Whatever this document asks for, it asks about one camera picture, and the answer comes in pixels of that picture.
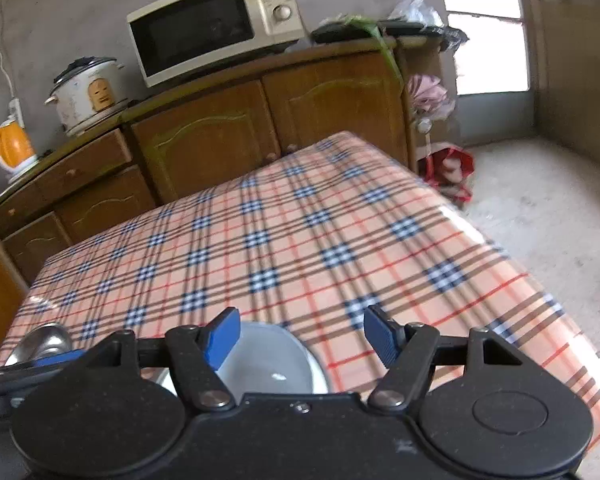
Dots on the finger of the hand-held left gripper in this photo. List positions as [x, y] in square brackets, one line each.
[55, 360]

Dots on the green leafy stalk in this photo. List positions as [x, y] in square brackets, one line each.
[387, 55]

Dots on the red shopping bag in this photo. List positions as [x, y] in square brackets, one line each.
[462, 165]

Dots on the white round hanging object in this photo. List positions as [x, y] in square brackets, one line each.
[424, 125]

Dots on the plaid tablecloth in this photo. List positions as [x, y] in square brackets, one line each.
[305, 220]

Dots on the cream microwave oven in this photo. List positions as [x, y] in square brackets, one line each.
[195, 25]

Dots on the white power strip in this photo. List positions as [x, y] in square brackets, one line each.
[16, 112]

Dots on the large steel plate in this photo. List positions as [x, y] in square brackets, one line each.
[45, 340]

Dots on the orange electric kettle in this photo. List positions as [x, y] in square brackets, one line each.
[12, 147]

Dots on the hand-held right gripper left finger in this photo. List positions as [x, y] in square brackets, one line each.
[225, 337]

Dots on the pink folded umbrella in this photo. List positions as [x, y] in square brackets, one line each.
[430, 95]

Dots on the glass door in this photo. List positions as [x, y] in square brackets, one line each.
[490, 50]

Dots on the dark crumpled cloth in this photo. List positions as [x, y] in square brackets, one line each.
[450, 37]

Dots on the brown wooden cabinet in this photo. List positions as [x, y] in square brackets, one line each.
[205, 145]

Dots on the white rice cooker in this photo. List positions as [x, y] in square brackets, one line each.
[80, 100]

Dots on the clear plastic bag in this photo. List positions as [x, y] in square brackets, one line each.
[412, 10]

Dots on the black flat tray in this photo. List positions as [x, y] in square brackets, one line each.
[340, 32]

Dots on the white bowl with blue pattern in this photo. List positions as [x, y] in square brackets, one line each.
[321, 377]

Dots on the wooden door leaf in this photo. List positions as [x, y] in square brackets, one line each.
[580, 70]

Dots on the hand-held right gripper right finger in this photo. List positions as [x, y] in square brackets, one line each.
[380, 335]

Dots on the wooden open shelf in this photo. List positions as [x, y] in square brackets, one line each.
[425, 60]

